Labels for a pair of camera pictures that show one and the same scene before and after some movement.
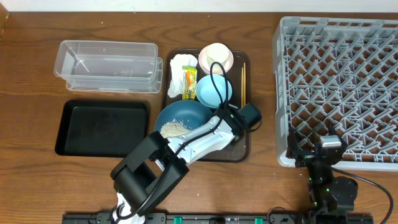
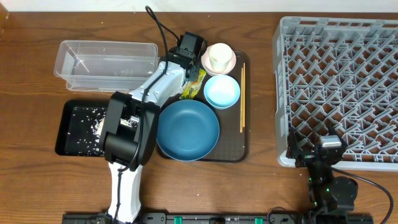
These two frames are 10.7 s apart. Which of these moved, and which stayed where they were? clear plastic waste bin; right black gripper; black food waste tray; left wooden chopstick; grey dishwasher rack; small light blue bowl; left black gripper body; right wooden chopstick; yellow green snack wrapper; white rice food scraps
Moved: yellow green snack wrapper; left black gripper body; white rice food scraps; small light blue bowl
Stayed: clear plastic waste bin; right wooden chopstick; grey dishwasher rack; left wooden chopstick; right black gripper; black food waste tray
